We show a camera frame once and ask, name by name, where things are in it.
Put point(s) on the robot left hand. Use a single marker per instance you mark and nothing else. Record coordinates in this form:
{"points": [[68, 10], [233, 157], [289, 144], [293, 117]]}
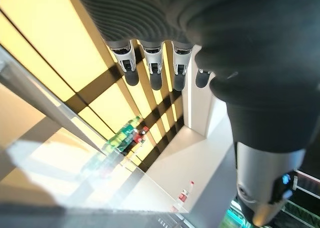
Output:
{"points": [[250, 37]]}

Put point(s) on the dark red-capped cola bottle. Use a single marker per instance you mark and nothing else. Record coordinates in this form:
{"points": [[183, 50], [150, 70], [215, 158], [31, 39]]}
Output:
{"points": [[140, 136]]}

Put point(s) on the green plastic soda bottle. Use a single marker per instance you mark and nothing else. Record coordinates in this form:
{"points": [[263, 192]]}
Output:
{"points": [[125, 134]]}

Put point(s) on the clear red-label water bottle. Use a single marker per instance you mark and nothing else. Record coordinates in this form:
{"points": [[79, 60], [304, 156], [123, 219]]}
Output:
{"points": [[185, 194]]}

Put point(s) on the green dish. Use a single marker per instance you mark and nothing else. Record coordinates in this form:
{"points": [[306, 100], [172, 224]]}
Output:
{"points": [[233, 216]]}

